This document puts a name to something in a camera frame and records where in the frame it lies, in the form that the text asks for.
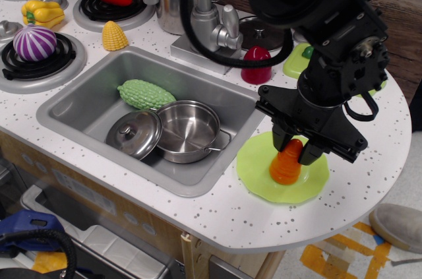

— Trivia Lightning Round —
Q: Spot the steel domed lid in sink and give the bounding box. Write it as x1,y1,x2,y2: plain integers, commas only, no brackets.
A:
105,110,162,160

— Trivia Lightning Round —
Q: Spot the silver toy faucet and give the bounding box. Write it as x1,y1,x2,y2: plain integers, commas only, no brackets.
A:
139,0,244,75

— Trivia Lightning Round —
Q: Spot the light green plastic plate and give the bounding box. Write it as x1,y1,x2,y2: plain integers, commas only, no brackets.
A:
237,132,330,204

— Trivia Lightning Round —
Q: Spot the blue clamp handle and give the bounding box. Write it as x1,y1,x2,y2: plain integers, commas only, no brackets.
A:
1,209,65,253

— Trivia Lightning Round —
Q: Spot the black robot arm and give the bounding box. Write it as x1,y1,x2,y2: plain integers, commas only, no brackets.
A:
249,0,389,166

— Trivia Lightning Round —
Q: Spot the yellow toy corn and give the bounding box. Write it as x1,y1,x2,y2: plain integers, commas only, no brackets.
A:
102,20,129,51

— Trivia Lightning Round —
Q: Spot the orange toy carrot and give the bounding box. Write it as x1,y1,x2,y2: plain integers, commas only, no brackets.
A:
269,139,303,185

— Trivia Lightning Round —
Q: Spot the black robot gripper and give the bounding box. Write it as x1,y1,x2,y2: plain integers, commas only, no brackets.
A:
255,85,368,166

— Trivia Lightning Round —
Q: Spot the grey toy sink basin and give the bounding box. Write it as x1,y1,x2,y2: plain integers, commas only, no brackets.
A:
36,47,264,197

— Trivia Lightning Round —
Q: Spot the purple striped toy onion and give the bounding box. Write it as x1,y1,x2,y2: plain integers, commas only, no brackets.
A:
13,24,57,62

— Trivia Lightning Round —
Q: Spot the yellow toy bell pepper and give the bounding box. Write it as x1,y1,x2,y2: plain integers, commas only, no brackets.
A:
21,0,65,28

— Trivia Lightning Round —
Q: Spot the steel flat pot lid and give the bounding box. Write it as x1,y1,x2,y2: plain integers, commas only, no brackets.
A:
239,16,284,51

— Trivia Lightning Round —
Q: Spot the green toy bitter gourd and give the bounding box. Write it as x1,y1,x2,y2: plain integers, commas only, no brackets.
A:
117,79,176,109

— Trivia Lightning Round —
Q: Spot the black hose lower left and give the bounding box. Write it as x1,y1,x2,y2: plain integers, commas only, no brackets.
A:
0,229,77,279

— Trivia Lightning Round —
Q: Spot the front left stove burner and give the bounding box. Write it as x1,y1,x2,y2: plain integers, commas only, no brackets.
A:
1,33,87,94

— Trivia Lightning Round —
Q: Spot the middle stove burner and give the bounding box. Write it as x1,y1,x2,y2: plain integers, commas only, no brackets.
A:
73,0,155,32

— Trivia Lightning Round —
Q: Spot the green plastic cutting board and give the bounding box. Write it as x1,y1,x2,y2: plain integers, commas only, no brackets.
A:
283,43,388,98

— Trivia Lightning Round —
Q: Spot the dark red toy pepper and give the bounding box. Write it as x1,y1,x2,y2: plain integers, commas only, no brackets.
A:
241,46,272,85

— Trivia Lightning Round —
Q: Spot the grey shoe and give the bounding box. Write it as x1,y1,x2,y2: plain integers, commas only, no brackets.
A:
369,204,421,254

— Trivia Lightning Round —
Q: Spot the wooden toy kitchen cabinet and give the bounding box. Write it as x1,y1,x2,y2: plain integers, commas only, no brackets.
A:
1,133,285,278

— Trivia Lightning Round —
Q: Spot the steel saucepan in sink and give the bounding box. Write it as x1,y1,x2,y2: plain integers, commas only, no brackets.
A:
155,100,232,164

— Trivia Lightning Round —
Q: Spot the purple toy eggplant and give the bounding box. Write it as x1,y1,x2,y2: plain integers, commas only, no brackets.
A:
302,46,314,59

